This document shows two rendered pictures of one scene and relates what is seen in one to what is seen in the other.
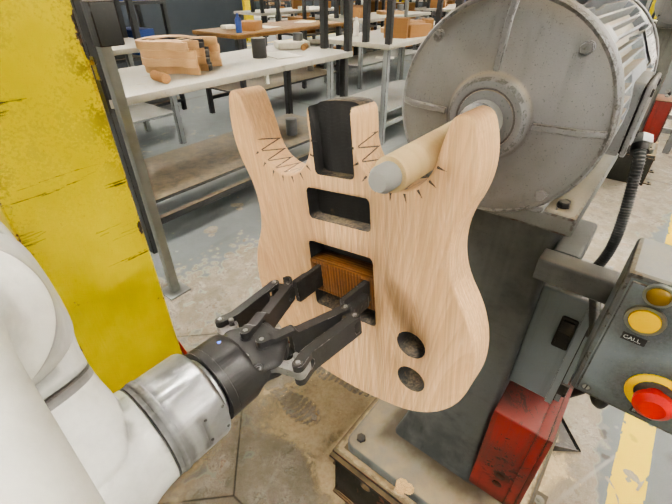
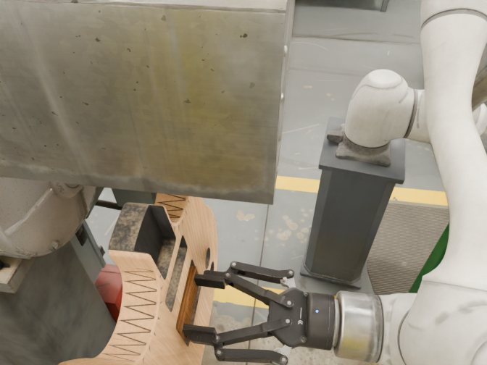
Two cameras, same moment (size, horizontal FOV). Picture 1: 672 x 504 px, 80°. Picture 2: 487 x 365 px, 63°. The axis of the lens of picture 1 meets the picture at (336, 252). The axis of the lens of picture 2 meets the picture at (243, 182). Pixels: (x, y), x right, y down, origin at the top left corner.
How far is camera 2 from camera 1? 58 cm
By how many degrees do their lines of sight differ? 83
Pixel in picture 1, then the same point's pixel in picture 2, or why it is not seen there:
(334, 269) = (188, 305)
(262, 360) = (299, 295)
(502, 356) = (89, 284)
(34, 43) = not seen: outside the picture
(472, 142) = not seen: hidden behind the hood
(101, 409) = (404, 304)
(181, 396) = (359, 298)
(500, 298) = (64, 266)
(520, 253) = not seen: hidden behind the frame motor
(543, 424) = (117, 271)
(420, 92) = (22, 207)
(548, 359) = (88, 253)
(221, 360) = (325, 300)
